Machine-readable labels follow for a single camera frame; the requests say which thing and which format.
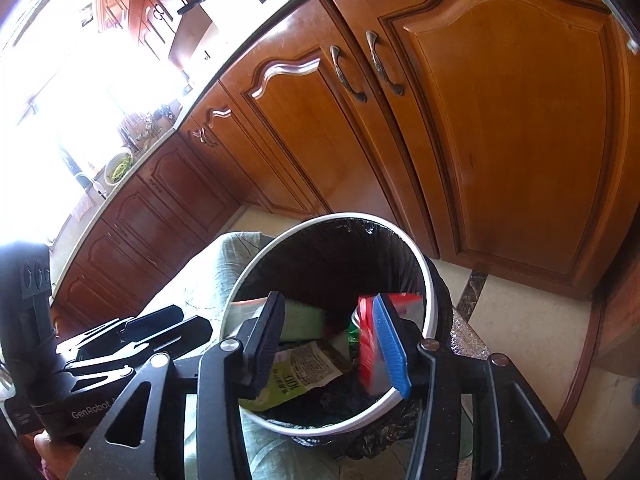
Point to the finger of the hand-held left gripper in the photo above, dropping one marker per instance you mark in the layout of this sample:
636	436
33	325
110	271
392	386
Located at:
145	322
175	337

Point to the red plastic packet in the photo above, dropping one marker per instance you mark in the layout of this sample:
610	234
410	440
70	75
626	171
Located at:
370	340

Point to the person's left hand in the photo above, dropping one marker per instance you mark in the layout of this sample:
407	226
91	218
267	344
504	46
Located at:
52	452

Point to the wooden cabinet side panel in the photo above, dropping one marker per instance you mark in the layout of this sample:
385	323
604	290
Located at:
620	310

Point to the bright window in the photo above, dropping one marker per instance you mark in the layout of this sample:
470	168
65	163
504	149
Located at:
75	110

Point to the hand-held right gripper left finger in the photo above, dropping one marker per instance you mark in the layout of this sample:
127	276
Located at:
266	345

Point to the wooden lower cabinet row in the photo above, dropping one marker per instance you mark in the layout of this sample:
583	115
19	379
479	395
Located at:
150	230

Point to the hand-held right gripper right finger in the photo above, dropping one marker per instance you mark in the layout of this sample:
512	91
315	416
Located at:
392	347

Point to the white bowl of greens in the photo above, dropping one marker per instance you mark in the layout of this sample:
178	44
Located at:
120	167

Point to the green printed snack wrapper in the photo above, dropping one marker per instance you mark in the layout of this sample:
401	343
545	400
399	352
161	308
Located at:
305	365

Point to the wooden wall cabinet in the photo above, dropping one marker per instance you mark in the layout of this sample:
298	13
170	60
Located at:
145	5

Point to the light green floral tablecloth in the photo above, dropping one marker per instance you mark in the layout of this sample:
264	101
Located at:
240	255

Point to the light green sponge block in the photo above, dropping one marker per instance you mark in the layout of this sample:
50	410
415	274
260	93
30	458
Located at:
302	320

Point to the green striped packet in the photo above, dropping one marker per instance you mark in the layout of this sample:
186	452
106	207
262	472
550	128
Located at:
354	335

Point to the black plastic bin liner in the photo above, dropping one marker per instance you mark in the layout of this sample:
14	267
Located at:
325	265

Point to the wooden cabinet door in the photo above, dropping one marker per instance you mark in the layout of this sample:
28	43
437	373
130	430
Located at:
500	125
240	160
320	150

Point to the wooden kitchen cabinets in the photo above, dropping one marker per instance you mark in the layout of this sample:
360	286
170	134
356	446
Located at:
200	95

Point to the white round trash bin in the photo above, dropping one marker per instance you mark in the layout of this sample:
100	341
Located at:
320	427

